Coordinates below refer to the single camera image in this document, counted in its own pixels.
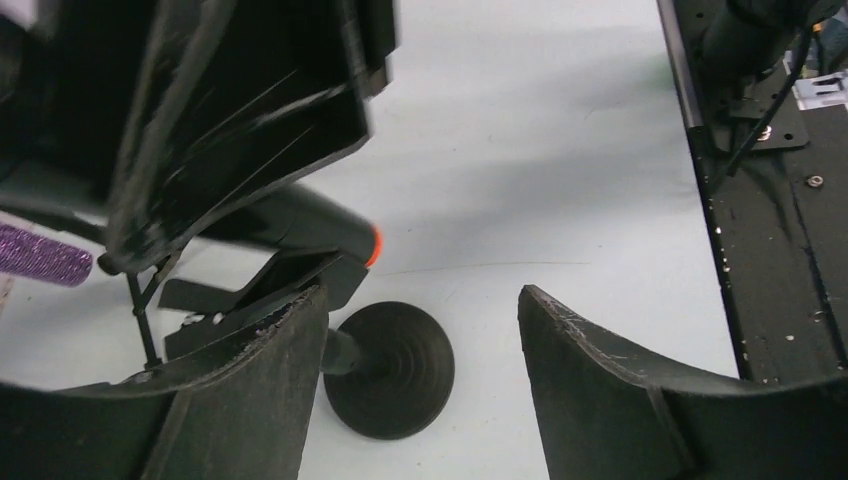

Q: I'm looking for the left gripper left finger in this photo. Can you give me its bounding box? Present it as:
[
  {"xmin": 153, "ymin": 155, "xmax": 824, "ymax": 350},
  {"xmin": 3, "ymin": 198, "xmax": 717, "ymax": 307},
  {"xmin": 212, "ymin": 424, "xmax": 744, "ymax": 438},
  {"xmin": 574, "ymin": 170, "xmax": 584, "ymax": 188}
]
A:
[{"xmin": 1, "ymin": 287, "xmax": 328, "ymax": 479}]

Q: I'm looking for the purple glitter microphone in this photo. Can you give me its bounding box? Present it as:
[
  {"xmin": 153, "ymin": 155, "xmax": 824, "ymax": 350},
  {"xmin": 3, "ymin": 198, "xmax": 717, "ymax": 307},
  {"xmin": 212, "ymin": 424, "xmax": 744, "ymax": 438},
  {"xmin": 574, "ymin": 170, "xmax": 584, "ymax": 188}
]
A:
[{"xmin": 1, "ymin": 223, "xmax": 93, "ymax": 287}]

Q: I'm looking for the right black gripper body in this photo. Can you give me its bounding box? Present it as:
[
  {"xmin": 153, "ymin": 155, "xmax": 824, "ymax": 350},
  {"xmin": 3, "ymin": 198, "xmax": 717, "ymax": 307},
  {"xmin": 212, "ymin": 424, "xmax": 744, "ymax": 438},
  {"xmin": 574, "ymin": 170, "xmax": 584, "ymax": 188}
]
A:
[{"xmin": 1, "ymin": 1, "xmax": 166, "ymax": 225}]

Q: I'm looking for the black microphone orange end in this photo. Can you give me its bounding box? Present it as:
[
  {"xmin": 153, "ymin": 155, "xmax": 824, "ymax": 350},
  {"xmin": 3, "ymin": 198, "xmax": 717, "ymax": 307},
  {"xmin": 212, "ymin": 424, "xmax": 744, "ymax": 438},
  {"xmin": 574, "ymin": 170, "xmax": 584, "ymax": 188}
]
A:
[{"xmin": 200, "ymin": 184, "xmax": 383, "ymax": 267}]

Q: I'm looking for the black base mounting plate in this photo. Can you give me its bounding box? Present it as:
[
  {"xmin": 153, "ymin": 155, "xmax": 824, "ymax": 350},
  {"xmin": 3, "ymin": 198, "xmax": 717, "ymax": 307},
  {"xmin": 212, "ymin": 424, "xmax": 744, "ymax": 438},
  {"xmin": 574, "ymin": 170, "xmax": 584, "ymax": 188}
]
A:
[{"xmin": 655, "ymin": 0, "xmax": 848, "ymax": 386}]

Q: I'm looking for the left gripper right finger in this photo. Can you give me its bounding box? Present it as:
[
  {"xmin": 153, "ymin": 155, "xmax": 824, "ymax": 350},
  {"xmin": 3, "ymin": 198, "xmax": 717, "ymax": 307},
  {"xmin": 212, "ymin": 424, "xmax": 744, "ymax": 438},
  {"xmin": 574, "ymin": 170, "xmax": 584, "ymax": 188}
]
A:
[{"xmin": 517, "ymin": 285, "xmax": 847, "ymax": 479}]

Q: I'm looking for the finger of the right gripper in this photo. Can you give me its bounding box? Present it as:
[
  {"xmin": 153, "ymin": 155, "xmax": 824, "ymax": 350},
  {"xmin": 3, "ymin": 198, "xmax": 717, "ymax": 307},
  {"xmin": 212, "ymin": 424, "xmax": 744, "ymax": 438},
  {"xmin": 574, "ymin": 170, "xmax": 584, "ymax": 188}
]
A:
[{"xmin": 103, "ymin": 1, "xmax": 398, "ymax": 273}]

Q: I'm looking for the black tripod shock-mount stand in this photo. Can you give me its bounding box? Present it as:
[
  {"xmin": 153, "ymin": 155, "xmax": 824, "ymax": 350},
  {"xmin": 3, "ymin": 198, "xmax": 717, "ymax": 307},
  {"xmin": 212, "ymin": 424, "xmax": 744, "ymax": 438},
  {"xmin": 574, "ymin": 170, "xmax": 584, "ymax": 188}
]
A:
[{"xmin": 125, "ymin": 250, "xmax": 182, "ymax": 370}]

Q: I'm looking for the black round-base mic stand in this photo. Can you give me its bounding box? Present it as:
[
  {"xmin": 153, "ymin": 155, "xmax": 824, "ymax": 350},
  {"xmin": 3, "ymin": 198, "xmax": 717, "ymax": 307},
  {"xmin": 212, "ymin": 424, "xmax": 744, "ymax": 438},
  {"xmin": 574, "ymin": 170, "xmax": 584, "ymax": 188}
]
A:
[{"xmin": 157, "ymin": 250, "xmax": 456, "ymax": 441}]

